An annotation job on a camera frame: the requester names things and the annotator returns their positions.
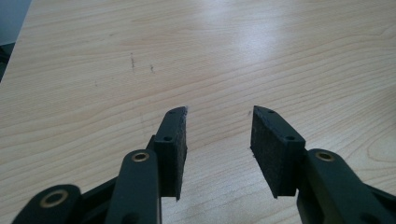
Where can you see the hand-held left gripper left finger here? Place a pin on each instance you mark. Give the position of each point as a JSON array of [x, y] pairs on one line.
[[172, 155]]

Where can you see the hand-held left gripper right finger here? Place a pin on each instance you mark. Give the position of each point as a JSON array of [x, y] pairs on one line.
[[274, 155]]

